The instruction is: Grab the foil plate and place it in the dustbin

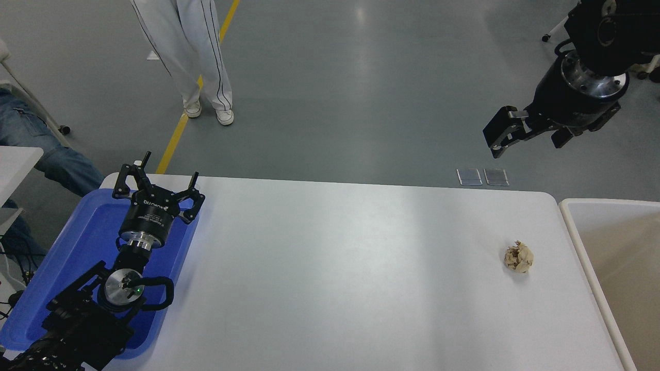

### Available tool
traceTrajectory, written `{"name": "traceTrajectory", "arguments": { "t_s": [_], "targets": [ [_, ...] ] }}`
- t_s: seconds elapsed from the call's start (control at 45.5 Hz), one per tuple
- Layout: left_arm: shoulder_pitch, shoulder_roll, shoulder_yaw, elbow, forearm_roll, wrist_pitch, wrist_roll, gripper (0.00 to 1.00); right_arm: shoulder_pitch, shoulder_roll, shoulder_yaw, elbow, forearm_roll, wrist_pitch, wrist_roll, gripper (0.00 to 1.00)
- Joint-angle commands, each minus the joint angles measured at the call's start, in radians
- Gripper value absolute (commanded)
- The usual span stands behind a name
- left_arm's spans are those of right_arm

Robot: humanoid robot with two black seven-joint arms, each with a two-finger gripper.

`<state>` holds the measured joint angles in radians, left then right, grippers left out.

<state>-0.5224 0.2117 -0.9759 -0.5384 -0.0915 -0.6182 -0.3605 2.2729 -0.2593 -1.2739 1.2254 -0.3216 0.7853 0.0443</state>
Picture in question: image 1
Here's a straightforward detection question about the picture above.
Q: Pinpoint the large pale bin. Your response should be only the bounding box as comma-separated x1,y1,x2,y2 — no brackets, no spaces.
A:
559,198,660,371

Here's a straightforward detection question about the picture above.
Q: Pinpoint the white wheeled chair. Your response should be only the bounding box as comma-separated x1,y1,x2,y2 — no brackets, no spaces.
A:
542,14,660,80

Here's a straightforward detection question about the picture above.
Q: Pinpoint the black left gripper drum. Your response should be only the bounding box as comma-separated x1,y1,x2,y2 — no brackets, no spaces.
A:
120,189,182,247

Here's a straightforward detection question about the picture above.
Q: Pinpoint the black cables bundle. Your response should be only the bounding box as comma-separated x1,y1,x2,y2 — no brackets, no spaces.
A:
0,234,39,320

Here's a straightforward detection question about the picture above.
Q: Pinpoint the crumpled tan paper ball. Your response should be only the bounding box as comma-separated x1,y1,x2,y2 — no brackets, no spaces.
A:
504,241,535,274

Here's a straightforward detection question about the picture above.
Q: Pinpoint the seated person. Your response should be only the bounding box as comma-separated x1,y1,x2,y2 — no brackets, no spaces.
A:
0,88,105,268

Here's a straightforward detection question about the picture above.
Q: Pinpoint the small white side table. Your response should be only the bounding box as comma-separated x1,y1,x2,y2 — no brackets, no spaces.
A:
0,146,45,207

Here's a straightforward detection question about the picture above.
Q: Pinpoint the blue plastic tray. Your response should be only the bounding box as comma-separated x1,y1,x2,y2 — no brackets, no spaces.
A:
0,188,201,360

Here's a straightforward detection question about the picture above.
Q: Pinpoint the white wheeled chair frame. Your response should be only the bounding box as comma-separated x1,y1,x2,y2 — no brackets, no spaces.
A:
0,39,72,147

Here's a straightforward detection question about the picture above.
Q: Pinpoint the standing person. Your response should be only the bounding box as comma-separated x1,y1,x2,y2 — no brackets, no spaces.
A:
130,0,235,126

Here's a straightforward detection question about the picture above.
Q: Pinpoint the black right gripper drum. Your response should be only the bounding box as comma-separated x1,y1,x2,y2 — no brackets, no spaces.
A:
526,57,629,128

